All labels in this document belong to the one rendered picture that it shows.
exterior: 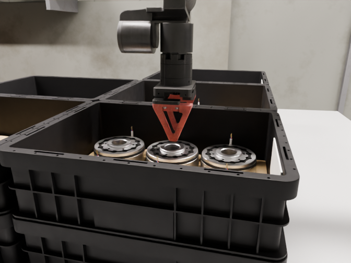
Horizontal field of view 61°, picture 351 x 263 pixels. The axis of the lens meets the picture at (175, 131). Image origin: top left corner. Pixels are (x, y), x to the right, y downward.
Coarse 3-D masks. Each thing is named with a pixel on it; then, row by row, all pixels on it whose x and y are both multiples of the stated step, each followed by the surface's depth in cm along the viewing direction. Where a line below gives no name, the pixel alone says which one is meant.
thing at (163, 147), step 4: (164, 144) 59; (168, 144) 59; (172, 144) 60; (176, 144) 59; (180, 144) 59; (160, 148) 57; (164, 148) 57; (180, 148) 57; (184, 148) 58; (164, 152) 56; (168, 152) 56; (172, 152) 56; (176, 152) 56; (180, 152) 56
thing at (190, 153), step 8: (152, 144) 61; (160, 144) 62; (184, 144) 61; (192, 144) 61; (152, 152) 57; (160, 152) 57; (184, 152) 57; (192, 152) 57; (160, 160) 54; (168, 160) 54; (176, 160) 54; (184, 160) 54
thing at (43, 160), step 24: (288, 144) 42; (24, 168) 40; (48, 168) 39; (72, 168) 38; (96, 168) 37; (120, 168) 36; (144, 168) 36; (168, 168) 35; (192, 168) 35; (288, 168) 35; (216, 192) 34; (240, 192) 34; (264, 192) 33; (288, 192) 32
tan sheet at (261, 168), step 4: (92, 152) 65; (200, 156) 63; (144, 160) 61; (200, 160) 61; (256, 160) 61; (260, 160) 61; (200, 164) 59; (256, 164) 59; (260, 164) 59; (264, 164) 59; (256, 168) 57; (260, 168) 57; (264, 168) 57; (256, 172) 56; (260, 172) 56; (264, 172) 56
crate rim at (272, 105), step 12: (132, 84) 87; (204, 84) 90; (216, 84) 89; (228, 84) 88; (240, 84) 87; (252, 84) 87; (108, 96) 72; (228, 108) 61; (240, 108) 61; (252, 108) 61; (276, 108) 61
